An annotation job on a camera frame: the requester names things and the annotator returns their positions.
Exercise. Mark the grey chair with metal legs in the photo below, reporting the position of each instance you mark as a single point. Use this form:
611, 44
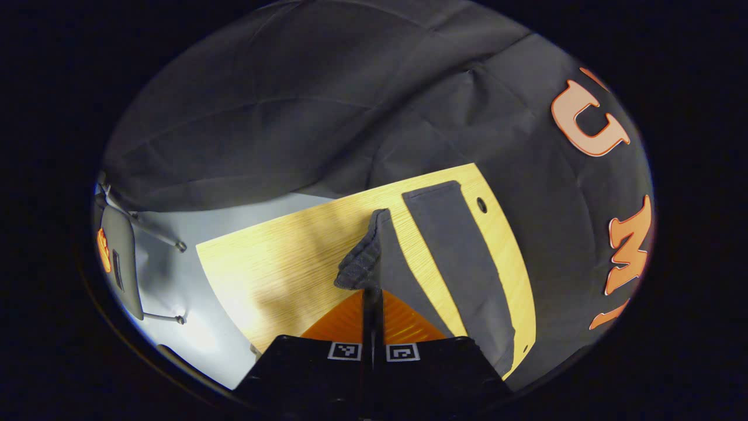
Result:
123, 257

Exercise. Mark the black backdrop cloth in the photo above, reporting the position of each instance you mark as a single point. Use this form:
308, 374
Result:
327, 105

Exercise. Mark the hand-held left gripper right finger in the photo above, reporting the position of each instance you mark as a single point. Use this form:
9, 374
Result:
438, 368

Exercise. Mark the dark grey jeans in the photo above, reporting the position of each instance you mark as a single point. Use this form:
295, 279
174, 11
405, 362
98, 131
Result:
461, 263

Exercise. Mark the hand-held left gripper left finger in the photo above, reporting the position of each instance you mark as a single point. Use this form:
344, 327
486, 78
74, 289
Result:
304, 368

